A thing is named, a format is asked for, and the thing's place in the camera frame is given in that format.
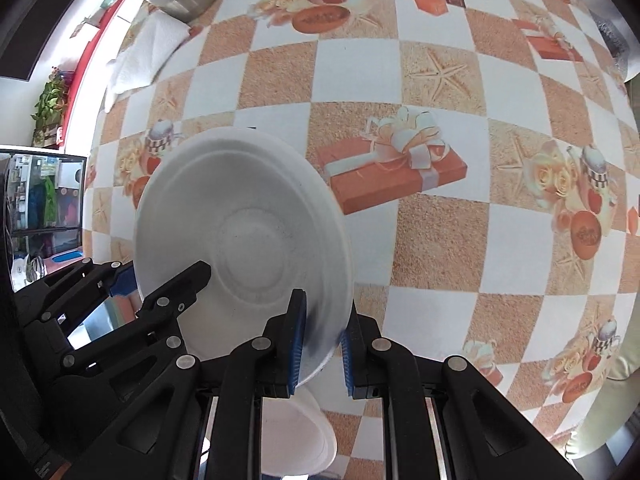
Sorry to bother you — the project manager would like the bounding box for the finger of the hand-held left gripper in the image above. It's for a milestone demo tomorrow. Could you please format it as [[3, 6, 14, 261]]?
[[52, 260, 213, 378], [15, 258, 137, 325]]

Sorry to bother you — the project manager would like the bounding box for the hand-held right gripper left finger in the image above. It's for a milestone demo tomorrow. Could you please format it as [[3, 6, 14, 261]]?
[[65, 289, 308, 480]]

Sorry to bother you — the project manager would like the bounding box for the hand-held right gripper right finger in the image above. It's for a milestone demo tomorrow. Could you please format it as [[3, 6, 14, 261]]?
[[340, 310, 583, 480]]

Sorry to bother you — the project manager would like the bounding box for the white round plate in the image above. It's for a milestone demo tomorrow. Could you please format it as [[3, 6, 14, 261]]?
[[260, 385, 338, 476], [134, 129, 355, 388]]

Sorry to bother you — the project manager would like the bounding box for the pile of cloth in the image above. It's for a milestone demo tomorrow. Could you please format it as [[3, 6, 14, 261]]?
[[12, 255, 48, 291]]

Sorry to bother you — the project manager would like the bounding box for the glass fish tank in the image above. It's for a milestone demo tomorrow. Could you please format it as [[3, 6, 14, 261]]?
[[0, 145, 88, 251]]

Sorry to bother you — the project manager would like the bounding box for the checkered patterned tablecloth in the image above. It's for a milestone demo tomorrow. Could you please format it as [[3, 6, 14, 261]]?
[[82, 0, 640, 480]]

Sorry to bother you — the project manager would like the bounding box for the green potted plant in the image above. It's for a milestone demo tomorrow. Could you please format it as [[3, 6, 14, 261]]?
[[31, 67, 71, 133]]

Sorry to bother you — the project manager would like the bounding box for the white cloth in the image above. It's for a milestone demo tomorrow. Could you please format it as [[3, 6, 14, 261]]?
[[102, 10, 193, 113]]

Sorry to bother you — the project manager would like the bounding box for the red top white cabinet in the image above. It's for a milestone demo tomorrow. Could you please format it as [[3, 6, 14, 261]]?
[[60, 0, 151, 146]]

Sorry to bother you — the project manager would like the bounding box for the green cushion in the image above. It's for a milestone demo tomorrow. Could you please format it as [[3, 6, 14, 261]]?
[[565, 330, 640, 461]]

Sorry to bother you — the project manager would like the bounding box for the black television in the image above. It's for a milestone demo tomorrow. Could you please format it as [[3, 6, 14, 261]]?
[[0, 0, 96, 81]]

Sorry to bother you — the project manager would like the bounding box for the grey sofa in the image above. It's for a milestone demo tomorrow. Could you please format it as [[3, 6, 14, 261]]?
[[590, 0, 640, 81]]

